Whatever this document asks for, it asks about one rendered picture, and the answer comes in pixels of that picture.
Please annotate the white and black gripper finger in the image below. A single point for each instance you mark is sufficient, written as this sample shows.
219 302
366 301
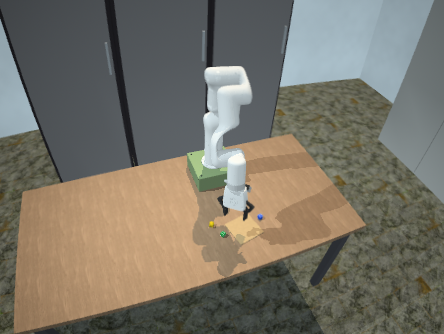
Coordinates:
225 209
246 211

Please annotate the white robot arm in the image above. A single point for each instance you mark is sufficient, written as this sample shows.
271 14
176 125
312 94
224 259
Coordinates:
225 117

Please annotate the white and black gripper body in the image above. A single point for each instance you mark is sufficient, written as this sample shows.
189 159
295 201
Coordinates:
234 200

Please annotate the tan square mat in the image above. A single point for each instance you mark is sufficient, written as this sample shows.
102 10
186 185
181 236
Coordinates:
243 231

